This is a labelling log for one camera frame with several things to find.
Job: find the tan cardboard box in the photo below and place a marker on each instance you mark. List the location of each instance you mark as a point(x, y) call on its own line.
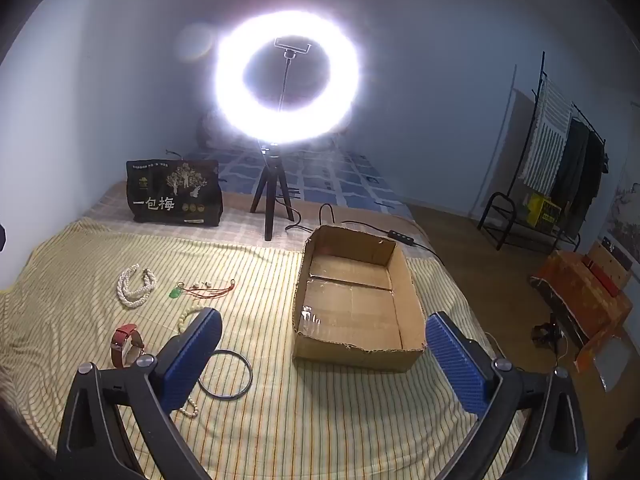
point(615, 260)

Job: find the yellow box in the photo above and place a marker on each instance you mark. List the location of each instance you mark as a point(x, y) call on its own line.
point(542, 210)

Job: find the yellow striped blanket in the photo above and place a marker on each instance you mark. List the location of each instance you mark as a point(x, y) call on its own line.
point(275, 410)

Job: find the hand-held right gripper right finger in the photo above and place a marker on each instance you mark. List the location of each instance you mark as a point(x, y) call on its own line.
point(455, 365)

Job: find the black tripod stand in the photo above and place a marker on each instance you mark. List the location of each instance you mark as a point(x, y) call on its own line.
point(270, 185)

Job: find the black clothes rack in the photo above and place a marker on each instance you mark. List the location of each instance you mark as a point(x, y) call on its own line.
point(542, 65)

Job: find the orange cloth covered box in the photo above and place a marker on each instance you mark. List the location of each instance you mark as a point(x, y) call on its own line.
point(575, 280)

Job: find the black snack bag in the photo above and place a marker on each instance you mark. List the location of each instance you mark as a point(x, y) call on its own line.
point(170, 195)

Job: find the phone holder clamp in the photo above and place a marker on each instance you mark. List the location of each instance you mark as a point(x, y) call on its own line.
point(293, 46)

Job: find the small black device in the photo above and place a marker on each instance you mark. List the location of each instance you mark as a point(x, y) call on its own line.
point(547, 332)

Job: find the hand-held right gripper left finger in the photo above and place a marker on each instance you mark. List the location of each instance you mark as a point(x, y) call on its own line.
point(190, 360)

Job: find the red flat box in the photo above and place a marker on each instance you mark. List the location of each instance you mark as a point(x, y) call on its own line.
point(602, 275)

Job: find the landscape wall painting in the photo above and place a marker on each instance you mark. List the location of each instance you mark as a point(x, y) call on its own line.
point(627, 210)

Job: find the striped hanging towel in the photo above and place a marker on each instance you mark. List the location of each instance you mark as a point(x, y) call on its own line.
point(547, 135)

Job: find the blue patterned quilt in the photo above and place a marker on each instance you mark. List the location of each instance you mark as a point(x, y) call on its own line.
point(340, 180)

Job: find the black hanging garment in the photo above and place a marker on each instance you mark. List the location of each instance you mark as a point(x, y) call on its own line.
point(592, 175)

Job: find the small silver earrings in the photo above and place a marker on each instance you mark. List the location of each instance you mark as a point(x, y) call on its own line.
point(202, 285)

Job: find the dark green hanging garment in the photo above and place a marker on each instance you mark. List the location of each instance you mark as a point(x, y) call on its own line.
point(570, 160)

